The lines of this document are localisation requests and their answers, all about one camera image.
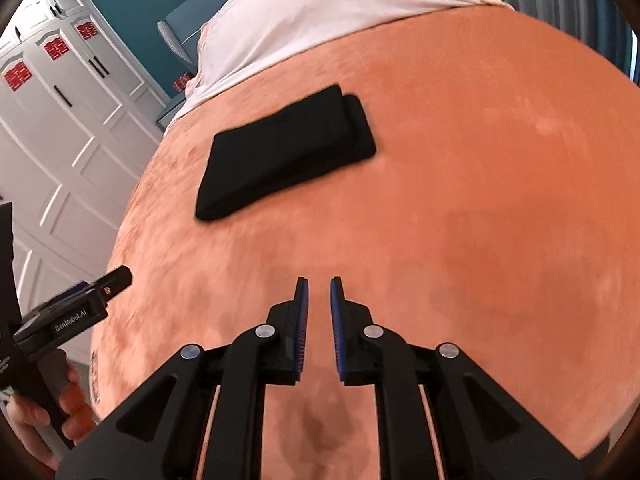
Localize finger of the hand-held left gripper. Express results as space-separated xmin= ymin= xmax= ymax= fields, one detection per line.
xmin=92 ymin=266 xmax=134 ymax=306
xmin=47 ymin=281 xmax=92 ymax=307

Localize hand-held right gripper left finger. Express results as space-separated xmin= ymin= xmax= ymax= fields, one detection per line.
xmin=55 ymin=276 xmax=310 ymax=480

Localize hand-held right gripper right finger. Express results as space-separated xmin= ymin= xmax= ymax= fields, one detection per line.
xmin=330 ymin=276 xmax=586 ymax=480

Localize black pants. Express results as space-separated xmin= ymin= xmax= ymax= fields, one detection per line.
xmin=195 ymin=84 xmax=377 ymax=222

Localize person's left hand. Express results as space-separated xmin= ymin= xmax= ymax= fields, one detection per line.
xmin=7 ymin=362 xmax=97 ymax=471

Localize white wardrobe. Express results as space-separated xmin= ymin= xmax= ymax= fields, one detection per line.
xmin=0 ymin=0 xmax=171 ymax=361

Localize orange blanket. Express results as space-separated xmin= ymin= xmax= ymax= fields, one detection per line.
xmin=90 ymin=2 xmax=640 ymax=480

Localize white pillow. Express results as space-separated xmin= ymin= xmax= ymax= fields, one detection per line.
xmin=170 ymin=0 xmax=516 ymax=128

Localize grey curtain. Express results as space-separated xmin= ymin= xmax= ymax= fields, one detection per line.
xmin=475 ymin=0 xmax=640 ymax=86

